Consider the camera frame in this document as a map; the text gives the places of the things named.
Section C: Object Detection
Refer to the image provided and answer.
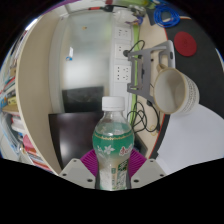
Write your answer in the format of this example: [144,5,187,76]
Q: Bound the large black computer monitor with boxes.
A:
[48,110,149,171]

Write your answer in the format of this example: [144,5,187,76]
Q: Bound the white ceramic mug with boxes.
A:
[152,63,201,116]

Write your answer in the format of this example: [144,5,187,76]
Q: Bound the white wall socket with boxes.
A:
[114,26,132,40]
[114,43,132,60]
[114,64,132,84]

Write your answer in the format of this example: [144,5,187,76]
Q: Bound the white paper sheet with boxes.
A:
[154,103,224,176]

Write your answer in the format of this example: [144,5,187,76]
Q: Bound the small white jar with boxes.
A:
[114,8,134,26]

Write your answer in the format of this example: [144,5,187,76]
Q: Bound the dark blue flat pad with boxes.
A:
[145,4,194,30]

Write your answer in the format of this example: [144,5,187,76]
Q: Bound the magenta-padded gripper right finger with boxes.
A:
[127,148,167,190]

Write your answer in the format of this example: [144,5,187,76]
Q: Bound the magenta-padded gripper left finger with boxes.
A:
[59,148,100,190]

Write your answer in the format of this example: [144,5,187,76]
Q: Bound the tangled black cables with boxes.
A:
[123,39,162,134]

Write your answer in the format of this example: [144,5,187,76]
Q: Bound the green-labelled clear drink bottle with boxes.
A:
[92,95,135,192]

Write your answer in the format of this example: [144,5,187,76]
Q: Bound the coiled blue cable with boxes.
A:
[153,3,182,28]

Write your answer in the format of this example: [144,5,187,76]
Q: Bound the flat round red coaster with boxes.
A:
[173,30,198,58]

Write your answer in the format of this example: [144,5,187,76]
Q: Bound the grey metal laptop stand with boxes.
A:
[125,39,176,104]

